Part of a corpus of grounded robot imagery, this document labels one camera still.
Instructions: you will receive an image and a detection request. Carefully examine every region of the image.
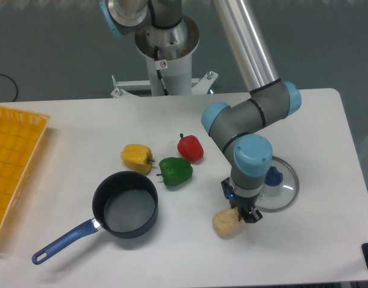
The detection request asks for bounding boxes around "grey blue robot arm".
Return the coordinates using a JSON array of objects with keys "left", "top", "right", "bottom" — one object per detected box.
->
[{"left": 100, "top": 1, "right": 301, "bottom": 223}]

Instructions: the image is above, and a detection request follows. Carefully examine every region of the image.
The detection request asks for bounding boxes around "green bell pepper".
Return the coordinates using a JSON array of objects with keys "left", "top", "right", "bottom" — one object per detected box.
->
[{"left": 159, "top": 157, "right": 193, "bottom": 187}]

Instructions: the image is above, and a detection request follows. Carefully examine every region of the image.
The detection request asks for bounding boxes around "yellow plastic basket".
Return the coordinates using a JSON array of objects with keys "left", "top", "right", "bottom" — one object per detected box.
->
[{"left": 0, "top": 105, "right": 50, "bottom": 233}]

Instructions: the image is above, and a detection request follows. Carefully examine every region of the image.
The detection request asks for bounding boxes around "yellow bell pepper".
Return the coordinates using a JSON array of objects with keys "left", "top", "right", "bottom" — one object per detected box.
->
[{"left": 120, "top": 144, "right": 154, "bottom": 175}]

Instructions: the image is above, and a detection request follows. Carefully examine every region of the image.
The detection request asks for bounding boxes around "beige bread loaf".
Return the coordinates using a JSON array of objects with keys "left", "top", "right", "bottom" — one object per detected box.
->
[{"left": 212, "top": 207, "right": 240, "bottom": 237}]

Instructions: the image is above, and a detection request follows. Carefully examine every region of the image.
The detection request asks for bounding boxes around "black saucepan blue handle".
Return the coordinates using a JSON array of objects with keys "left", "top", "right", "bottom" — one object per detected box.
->
[{"left": 32, "top": 171, "right": 159, "bottom": 265}]

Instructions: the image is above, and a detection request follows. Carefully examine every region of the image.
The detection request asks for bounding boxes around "black cable on floor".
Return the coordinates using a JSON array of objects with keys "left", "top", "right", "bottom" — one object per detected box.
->
[{"left": 0, "top": 73, "right": 19, "bottom": 102}]

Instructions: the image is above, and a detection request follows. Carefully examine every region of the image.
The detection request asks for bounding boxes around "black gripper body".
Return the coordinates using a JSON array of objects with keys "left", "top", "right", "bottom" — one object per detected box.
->
[{"left": 221, "top": 178, "right": 262, "bottom": 213}]

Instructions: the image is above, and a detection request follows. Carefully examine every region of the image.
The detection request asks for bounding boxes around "red bell pepper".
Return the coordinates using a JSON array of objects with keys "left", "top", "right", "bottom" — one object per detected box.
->
[{"left": 177, "top": 133, "right": 204, "bottom": 163}]

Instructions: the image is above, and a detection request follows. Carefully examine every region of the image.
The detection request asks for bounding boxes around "glass pot lid blue knob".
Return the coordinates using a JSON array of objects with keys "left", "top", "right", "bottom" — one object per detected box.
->
[{"left": 255, "top": 156, "right": 300, "bottom": 213}]

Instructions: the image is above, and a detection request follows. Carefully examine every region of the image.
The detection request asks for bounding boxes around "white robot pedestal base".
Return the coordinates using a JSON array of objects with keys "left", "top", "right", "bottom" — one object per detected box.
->
[{"left": 111, "top": 16, "right": 218, "bottom": 98}]

